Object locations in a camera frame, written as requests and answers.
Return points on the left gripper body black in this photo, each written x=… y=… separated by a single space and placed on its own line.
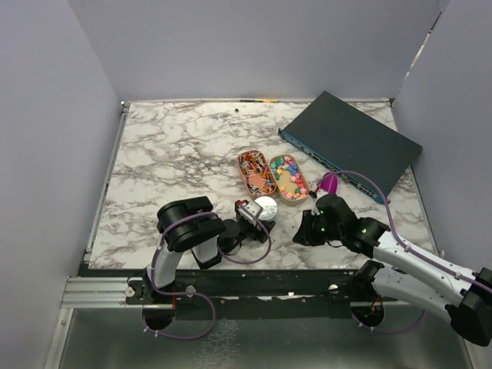
x=248 y=231

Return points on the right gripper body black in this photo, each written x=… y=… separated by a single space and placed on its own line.
x=317 y=231

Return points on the purple plastic scoop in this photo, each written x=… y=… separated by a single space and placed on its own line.
x=329 y=183

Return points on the orange lollipop tray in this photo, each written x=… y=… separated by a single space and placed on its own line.
x=256 y=174

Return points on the beige star candy tray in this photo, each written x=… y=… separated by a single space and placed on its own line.
x=291 y=183

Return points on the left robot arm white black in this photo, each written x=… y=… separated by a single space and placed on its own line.
x=191 y=225

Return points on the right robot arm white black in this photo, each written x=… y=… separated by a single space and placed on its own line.
x=398 y=269

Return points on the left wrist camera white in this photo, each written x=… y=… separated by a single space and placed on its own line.
x=250 y=212

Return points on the dark teal network switch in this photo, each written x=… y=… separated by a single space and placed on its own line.
x=372 y=156

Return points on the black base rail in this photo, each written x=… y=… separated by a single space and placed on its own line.
x=198 y=295

